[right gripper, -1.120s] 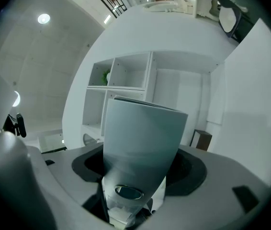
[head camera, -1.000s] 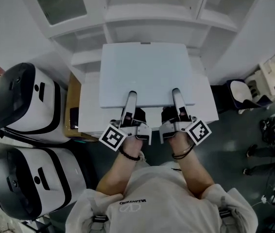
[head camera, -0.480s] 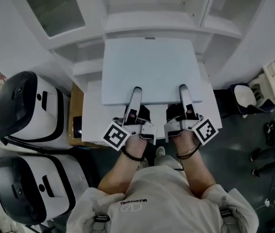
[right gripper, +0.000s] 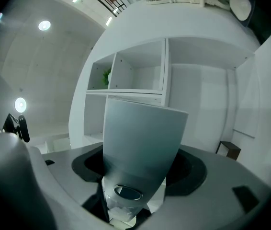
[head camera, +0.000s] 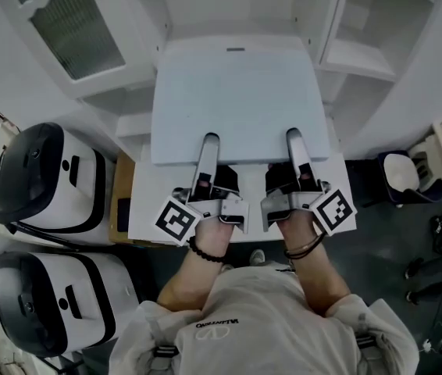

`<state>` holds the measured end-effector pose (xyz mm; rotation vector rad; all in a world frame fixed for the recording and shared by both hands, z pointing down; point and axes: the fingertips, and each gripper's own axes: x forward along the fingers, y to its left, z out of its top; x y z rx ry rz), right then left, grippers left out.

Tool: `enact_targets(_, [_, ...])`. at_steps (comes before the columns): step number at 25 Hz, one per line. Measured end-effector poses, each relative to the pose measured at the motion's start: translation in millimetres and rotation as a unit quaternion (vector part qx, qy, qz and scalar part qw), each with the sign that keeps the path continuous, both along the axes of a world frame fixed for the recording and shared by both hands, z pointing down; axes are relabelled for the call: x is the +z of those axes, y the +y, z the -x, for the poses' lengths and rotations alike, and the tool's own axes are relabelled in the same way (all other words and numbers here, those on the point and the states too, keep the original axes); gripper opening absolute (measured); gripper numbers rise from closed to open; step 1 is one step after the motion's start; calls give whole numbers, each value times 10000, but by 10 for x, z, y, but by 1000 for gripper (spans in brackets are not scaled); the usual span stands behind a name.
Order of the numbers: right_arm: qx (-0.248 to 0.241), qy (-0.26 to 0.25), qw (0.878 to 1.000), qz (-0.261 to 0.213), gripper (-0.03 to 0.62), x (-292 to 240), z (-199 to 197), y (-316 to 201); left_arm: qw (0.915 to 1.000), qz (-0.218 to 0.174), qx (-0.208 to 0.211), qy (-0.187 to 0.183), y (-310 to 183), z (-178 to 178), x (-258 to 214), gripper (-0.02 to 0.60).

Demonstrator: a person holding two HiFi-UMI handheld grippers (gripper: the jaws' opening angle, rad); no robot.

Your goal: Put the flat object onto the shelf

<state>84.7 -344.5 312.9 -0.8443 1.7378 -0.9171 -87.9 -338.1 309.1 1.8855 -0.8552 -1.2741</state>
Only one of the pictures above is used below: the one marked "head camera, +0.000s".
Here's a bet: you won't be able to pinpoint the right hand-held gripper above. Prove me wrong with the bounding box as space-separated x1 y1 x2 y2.
260 127 358 236

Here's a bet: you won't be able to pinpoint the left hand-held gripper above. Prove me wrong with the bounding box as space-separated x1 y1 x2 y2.
152 132 250 247

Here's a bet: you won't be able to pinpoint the large white box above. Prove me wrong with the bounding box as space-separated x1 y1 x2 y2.
150 35 330 167

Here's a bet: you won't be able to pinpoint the white shelving cabinet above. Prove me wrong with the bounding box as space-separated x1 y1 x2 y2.
0 0 442 159

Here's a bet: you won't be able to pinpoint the person's right forearm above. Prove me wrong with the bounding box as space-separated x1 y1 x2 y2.
277 219 353 320

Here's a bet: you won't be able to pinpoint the person's left forearm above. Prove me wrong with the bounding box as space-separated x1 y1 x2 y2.
157 220 232 312

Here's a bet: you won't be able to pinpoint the white desk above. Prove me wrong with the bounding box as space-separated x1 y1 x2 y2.
127 152 354 246

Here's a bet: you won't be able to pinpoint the dark wrist bands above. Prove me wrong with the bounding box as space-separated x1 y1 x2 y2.
283 230 327 260

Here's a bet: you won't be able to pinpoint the brown cardboard box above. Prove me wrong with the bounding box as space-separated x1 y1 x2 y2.
108 150 136 245

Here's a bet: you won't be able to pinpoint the black flat pad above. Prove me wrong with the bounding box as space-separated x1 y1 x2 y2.
117 198 131 233

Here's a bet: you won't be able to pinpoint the black chair white seat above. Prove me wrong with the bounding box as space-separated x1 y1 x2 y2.
376 150 442 206

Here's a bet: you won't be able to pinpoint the person's white shirt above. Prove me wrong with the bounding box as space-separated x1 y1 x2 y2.
109 262 421 375

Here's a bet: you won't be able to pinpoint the ribbed glass cabinet door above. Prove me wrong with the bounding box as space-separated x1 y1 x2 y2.
8 0 128 89

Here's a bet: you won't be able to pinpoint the black bead bracelet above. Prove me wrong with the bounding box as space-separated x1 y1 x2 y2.
185 235 226 265

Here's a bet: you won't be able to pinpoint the grey harness strap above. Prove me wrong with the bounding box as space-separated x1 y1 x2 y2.
355 334 378 361
154 345 180 375

